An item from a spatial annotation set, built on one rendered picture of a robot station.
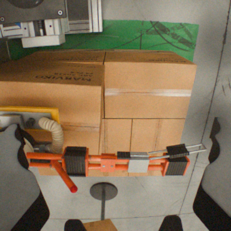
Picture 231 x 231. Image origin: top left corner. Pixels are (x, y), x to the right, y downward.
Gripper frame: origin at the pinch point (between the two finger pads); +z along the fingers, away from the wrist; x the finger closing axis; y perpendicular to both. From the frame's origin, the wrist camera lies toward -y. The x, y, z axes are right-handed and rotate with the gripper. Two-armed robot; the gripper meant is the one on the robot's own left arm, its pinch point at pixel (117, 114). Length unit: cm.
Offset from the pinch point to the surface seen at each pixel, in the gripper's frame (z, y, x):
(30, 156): 33, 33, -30
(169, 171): 32, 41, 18
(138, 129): 98, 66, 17
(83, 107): 58, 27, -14
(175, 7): 152, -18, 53
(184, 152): 32, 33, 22
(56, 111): 45, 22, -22
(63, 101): 58, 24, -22
